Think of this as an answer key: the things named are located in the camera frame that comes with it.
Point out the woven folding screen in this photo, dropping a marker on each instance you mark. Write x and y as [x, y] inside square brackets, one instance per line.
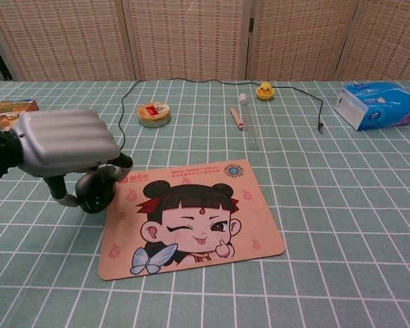
[191, 37]

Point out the green checked tablecloth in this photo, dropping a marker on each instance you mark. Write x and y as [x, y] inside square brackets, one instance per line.
[328, 205]

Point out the blue yellow cardboard box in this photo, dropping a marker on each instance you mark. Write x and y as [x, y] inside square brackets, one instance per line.
[10, 111]

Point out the wooden pen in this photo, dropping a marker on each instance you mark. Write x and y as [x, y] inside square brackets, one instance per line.
[236, 118]

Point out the clear plastic test tube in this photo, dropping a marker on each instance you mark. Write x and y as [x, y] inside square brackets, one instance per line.
[248, 121]

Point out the round yellow tape tin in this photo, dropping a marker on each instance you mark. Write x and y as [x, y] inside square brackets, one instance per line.
[153, 115]

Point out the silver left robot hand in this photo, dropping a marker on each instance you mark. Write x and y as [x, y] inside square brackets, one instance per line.
[65, 140]

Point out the blue tissue pack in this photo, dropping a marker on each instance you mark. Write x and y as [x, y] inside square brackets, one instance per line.
[379, 106]

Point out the pink cartoon girl mouse pad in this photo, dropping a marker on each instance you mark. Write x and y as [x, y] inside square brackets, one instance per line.
[191, 218]

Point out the black computer mouse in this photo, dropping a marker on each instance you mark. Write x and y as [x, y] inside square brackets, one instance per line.
[95, 194]

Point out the yellow duck toy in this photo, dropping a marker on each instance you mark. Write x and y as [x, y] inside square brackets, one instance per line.
[265, 90]

